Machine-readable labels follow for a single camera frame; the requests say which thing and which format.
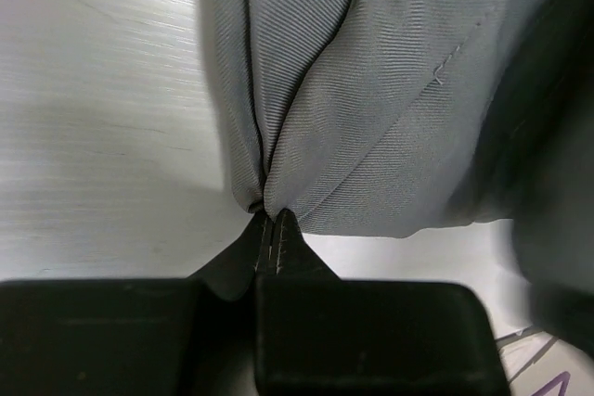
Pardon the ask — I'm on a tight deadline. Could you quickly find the grey pleated skirt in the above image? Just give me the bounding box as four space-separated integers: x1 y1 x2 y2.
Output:
202 0 593 345

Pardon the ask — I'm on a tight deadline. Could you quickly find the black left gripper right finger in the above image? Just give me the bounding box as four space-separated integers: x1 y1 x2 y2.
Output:
254 210 510 395

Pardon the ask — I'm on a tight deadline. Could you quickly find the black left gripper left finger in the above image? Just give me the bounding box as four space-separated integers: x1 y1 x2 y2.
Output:
1 213 272 395

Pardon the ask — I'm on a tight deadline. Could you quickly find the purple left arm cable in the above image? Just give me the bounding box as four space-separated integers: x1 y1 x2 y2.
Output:
528 370 573 396

